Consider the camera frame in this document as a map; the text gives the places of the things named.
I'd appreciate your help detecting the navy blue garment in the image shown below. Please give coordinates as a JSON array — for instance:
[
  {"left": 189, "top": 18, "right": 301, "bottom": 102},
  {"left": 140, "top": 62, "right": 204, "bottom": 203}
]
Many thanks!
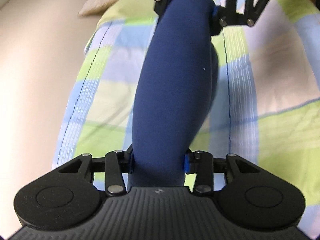
[{"left": 128, "top": 0, "right": 219, "bottom": 187}]

